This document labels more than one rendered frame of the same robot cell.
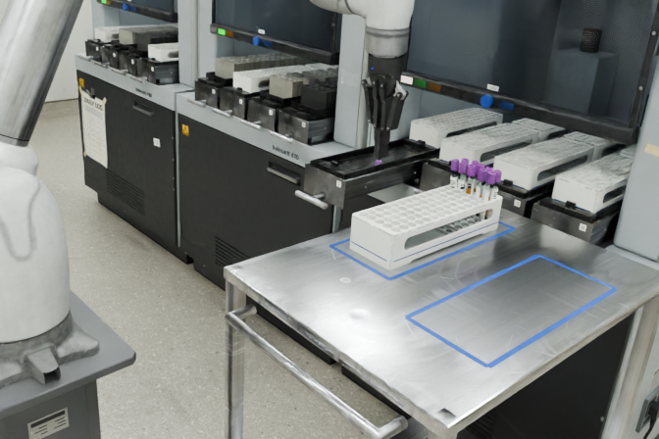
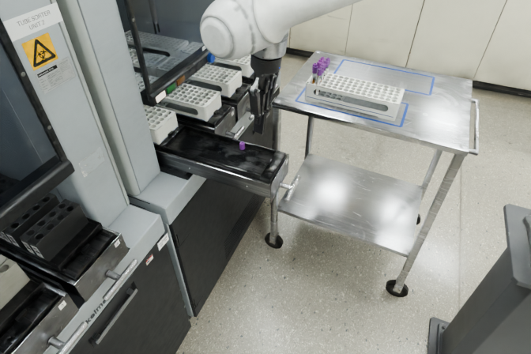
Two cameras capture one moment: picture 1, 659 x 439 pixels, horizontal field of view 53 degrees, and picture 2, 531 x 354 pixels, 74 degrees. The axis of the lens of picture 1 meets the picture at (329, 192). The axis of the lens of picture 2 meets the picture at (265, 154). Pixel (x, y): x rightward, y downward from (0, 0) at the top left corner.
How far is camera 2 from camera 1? 1.84 m
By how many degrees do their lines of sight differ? 92
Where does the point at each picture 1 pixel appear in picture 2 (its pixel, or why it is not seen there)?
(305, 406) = (235, 330)
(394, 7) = not seen: hidden behind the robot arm
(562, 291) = (361, 68)
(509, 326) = (403, 76)
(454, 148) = (212, 103)
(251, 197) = not seen: outside the picture
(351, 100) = (105, 177)
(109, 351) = (518, 214)
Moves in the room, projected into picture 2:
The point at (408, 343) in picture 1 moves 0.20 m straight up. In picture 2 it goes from (445, 92) to (466, 35)
